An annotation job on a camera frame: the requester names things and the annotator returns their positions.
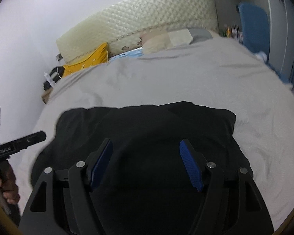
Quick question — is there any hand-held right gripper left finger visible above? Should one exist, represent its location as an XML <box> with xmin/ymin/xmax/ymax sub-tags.
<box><xmin>19</xmin><ymin>138</ymin><xmax>113</xmax><ymax>235</ymax></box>

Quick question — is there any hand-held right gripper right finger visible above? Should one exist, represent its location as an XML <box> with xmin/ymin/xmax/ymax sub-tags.
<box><xmin>179</xmin><ymin>139</ymin><xmax>275</xmax><ymax>235</ymax></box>

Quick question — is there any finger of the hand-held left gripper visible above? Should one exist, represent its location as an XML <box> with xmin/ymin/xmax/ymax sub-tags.
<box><xmin>5</xmin><ymin>131</ymin><xmax>46</xmax><ymax>155</ymax></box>

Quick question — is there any black puffer jacket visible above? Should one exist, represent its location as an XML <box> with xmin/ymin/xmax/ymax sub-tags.
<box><xmin>31</xmin><ymin>101</ymin><xmax>254</xmax><ymax>235</ymax></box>

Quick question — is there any person's left hand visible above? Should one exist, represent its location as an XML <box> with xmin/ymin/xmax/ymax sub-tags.
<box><xmin>0</xmin><ymin>162</ymin><xmax>20</xmax><ymax>204</ymax></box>

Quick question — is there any wooden nightstand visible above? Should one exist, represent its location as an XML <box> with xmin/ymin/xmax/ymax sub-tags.
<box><xmin>41</xmin><ymin>88</ymin><xmax>55</xmax><ymax>104</ymax></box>

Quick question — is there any white bottle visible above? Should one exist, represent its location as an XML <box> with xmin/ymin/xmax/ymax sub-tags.
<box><xmin>44</xmin><ymin>72</ymin><xmax>55</xmax><ymax>89</ymax></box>

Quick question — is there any bed with grey sheet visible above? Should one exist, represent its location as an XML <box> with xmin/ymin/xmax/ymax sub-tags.
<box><xmin>15</xmin><ymin>37</ymin><xmax>294</xmax><ymax>230</ymax></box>

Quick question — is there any yellow pillow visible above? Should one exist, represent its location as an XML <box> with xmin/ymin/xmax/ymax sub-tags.
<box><xmin>63</xmin><ymin>42</ymin><xmax>109</xmax><ymax>78</ymax></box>

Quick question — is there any light blue printed sheet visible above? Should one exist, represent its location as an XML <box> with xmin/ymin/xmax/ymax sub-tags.
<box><xmin>108</xmin><ymin>48</ymin><xmax>144</xmax><ymax>62</ymax></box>

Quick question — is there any beige and grey pillow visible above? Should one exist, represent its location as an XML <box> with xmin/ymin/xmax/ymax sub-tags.
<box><xmin>140</xmin><ymin>28</ymin><xmax>214</xmax><ymax>54</ymax></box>

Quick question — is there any group of small bottles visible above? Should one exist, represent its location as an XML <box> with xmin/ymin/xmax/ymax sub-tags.
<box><xmin>222</xmin><ymin>24</ymin><xmax>243</xmax><ymax>42</ymax></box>

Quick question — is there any cream quilted headboard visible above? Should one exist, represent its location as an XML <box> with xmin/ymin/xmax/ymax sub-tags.
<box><xmin>56</xmin><ymin>0</ymin><xmax>220</xmax><ymax>63</ymax></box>

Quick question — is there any blue padded chair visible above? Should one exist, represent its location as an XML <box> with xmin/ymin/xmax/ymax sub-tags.
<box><xmin>237</xmin><ymin>2</ymin><xmax>272</xmax><ymax>63</ymax></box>

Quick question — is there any grey wardrobe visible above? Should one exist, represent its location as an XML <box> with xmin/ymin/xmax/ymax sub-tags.
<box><xmin>209</xmin><ymin>0</ymin><xmax>294</xmax><ymax>89</ymax></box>

